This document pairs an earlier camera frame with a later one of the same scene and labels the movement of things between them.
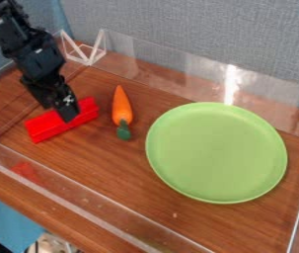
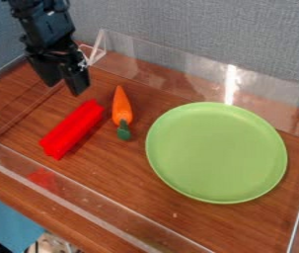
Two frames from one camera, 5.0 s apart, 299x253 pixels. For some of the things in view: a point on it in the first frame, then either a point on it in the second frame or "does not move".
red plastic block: (43, 126) -> (61, 137)
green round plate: (216, 151) does not move
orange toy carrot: (121, 114) does not move
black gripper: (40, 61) -> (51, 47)
